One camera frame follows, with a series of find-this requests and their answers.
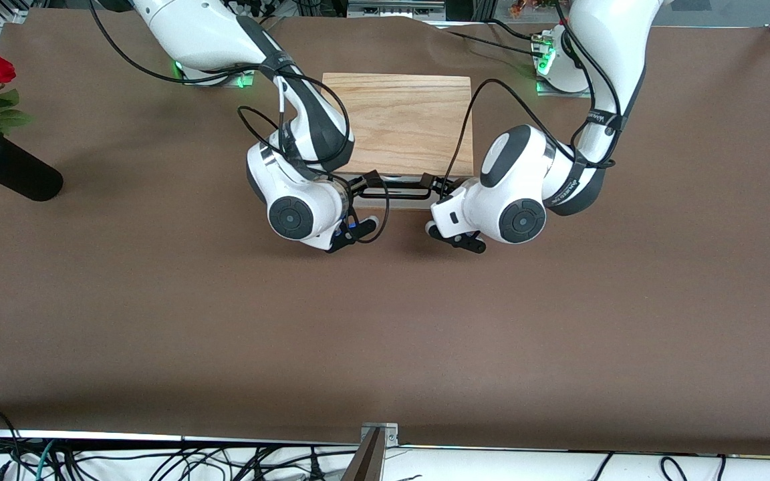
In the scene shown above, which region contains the light wooden drawer cabinet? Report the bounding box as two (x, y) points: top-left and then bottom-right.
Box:
(322, 73), (476, 178)

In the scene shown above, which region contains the black table cable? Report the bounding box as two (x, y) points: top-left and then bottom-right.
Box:
(463, 32), (546, 55)
(425, 19), (549, 45)

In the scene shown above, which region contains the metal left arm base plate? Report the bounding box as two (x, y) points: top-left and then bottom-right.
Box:
(536, 75), (593, 98)

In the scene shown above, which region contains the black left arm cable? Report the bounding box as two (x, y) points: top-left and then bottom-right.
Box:
(442, 0), (626, 198)

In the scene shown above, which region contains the black cable tangle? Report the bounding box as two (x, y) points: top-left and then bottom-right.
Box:
(0, 444), (359, 481)

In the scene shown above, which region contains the aluminium table edge rail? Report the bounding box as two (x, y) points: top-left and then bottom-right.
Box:
(0, 430), (770, 457)

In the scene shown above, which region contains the dark camera mount bar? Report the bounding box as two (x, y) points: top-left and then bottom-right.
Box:
(340, 428), (386, 481)

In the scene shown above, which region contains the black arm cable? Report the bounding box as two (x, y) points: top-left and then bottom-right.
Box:
(442, 0), (626, 198)
(90, 0), (392, 245)

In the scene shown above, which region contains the orange flower decoration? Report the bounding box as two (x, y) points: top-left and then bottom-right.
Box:
(509, 0), (561, 19)

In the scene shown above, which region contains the black wire drawer handle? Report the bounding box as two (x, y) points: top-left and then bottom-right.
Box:
(357, 186), (436, 202)

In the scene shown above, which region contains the black ribbed cylinder vase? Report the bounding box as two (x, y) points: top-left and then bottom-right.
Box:
(0, 134), (63, 202)

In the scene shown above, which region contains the teal cable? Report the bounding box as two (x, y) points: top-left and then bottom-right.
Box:
(34, 440), (57, 481)

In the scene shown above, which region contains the metal mount bracket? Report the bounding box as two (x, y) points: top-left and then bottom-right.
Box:
(360, 422), (399, 448)

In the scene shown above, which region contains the grey metal box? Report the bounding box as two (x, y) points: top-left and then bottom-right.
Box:
(347, 0), (447, 21)

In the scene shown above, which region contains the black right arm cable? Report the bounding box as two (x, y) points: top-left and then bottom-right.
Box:
(90, 0), (392, 245)

